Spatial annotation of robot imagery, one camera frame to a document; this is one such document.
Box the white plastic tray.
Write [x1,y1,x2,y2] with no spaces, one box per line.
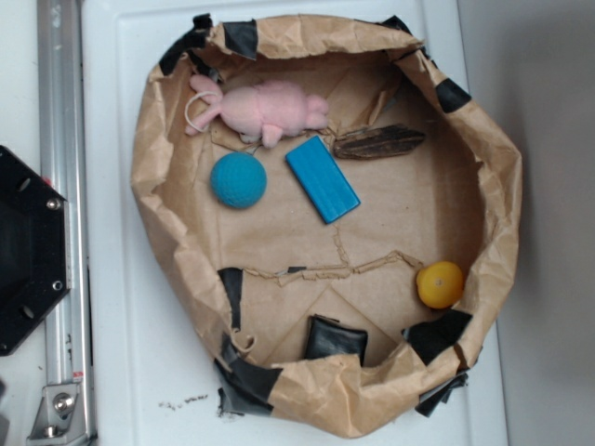
[79,0,510,446]

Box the pink plush bunny toy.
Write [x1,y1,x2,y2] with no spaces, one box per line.
[184,74,329,149]

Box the blue foam golf ball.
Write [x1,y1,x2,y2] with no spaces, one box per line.
[210,152,267,209]

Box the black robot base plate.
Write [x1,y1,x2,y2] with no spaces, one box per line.
[0,146,69,357]

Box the aluminium extrusion rail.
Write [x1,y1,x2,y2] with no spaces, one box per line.
[36,1,98,445]

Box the brown paper bag tray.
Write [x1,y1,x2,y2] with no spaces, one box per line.
[131,15,522,439]

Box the black leather pouch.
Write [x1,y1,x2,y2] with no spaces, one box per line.
[304,315,368,365]

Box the metal corner bracket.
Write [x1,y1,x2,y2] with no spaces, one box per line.
[26,383,86,445]

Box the blue rectangular block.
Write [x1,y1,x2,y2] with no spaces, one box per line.
[285,137,361,224]

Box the yellow rubber duck toy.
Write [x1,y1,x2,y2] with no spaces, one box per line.
[416,261,464,309]

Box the dark brown wood piece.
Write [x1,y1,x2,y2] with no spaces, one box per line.
[332,125,426,160]

